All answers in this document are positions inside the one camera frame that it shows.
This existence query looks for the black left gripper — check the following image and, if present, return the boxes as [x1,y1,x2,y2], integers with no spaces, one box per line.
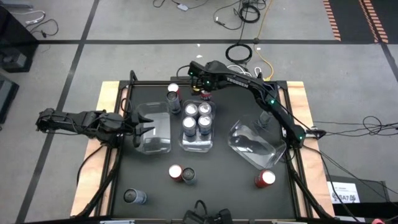
[119,110,155,147]

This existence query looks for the clear plastic bin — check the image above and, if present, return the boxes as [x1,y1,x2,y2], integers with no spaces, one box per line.
[178,99,216,154]
[132,101,172,156]
[227,115,287,171]

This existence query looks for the red Fanta strawberry soda can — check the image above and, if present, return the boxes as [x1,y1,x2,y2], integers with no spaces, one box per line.
[198,89,214,101]
[168,164,184,183]
[167,82,182,94]
[255,169,277,189]

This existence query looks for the white and blue Spindrift can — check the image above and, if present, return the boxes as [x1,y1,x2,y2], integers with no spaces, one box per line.
[198,102,213,118]
[184,103,199,118]
[197,114,213,136]
[182,116,197,137]

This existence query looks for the light wooden side board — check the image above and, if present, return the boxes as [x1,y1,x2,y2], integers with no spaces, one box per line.
[70,80,129,218]
[278,80,336,218]

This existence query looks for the dark grey case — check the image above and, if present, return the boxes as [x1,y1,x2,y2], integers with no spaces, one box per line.
[0,74,20,124]

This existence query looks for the black floor mat orange stripes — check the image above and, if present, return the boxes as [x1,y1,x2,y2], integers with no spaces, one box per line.
[322,0,398,44]

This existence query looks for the black cabinet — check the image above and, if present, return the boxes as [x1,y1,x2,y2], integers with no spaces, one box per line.
[0,5,39,74]

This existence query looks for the white paper label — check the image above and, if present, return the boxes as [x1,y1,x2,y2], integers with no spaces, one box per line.
[326,181,361,205]

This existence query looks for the black box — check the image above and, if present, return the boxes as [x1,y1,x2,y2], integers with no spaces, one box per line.
[325,174,390,220]

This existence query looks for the coiled black cable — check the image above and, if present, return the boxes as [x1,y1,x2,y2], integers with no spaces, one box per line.
[224,42,253,65]
[238,3,261,24]

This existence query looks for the thin black cable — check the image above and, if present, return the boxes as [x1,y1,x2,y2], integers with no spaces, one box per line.
[213,0,246,31]

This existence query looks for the orange extension cable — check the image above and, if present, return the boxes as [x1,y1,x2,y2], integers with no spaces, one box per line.
[253,0,275,81]

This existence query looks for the black cable sleeve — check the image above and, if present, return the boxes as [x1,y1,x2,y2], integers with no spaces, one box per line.
[284,149,335,220]
[74,146,123,218]

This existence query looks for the black leader arm with cable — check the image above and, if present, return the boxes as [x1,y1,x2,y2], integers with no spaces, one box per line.
[182,200,233,224]

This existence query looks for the black cable with plug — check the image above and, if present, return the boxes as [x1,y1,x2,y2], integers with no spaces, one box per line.
[29,18,60,39]

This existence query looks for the white cable with plug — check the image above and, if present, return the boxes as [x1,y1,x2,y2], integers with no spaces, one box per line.
[11,9,47,26]

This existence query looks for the black cable bundle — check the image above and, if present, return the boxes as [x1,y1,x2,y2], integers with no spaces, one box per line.
[310,114,398,147]

